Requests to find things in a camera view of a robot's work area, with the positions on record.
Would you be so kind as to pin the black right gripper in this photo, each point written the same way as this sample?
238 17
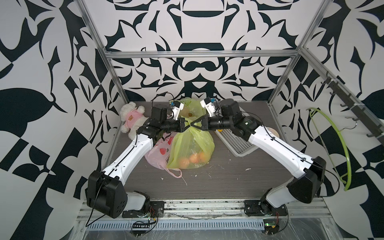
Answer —
206 123

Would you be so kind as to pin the beige round perforated disc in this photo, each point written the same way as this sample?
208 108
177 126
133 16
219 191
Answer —
273 132

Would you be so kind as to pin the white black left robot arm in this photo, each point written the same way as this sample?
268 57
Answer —
106 189

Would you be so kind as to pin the black wall hook rail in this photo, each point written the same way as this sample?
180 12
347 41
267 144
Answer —
359 109

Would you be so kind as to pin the green circuit board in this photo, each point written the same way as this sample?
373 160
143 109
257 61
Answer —
270 227

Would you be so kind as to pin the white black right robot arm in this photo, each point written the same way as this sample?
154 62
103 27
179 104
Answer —
308 173

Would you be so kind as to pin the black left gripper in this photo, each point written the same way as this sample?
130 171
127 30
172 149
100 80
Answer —
180 127

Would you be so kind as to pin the white plush bear pink shirt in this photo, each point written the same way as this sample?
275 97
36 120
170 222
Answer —
132 117

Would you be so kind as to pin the green hoop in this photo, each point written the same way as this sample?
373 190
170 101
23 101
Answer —
346 178

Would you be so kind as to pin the red peach basket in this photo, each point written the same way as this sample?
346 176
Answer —
194 158
184 163

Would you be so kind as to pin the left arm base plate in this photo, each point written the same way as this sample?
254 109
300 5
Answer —
150 209

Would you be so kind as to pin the white perforated plastic basket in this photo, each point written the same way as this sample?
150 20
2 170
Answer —
236 145

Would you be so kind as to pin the green avocado print plastic bag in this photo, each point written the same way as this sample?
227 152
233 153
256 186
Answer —
192 108

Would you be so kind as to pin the red peach basket front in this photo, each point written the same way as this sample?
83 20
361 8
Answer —
194 158

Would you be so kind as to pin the red yellow peach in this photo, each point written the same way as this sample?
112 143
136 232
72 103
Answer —
204 158

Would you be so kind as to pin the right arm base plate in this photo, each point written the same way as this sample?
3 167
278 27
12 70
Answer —
258 208

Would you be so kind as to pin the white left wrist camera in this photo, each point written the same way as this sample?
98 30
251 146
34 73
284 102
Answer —
176 108

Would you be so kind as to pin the pink apple print plastic bag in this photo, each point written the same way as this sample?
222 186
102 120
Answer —
159 155

